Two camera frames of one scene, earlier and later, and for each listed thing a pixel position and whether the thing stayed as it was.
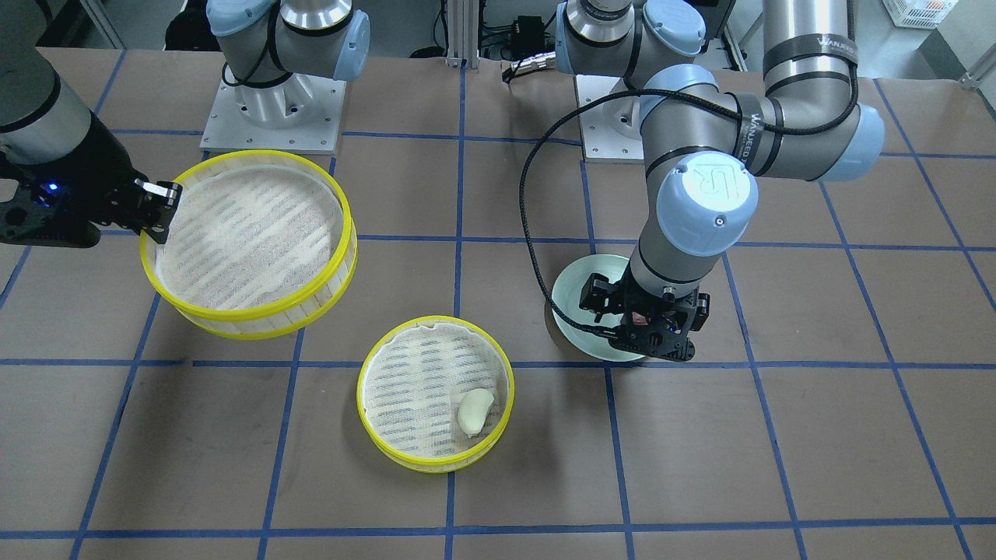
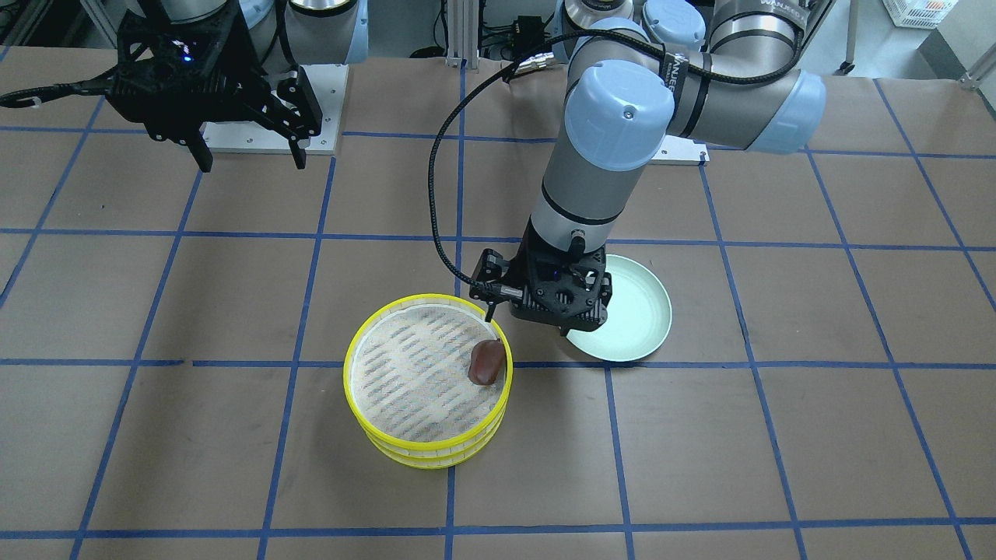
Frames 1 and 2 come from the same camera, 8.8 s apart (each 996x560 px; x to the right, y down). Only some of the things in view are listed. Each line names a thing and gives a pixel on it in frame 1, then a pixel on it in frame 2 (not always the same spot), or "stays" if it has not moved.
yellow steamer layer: [260, 244] to [407, 372]
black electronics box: [528, 35] stays
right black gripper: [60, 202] to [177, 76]
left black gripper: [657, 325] to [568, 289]
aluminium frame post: [463, 21] stays
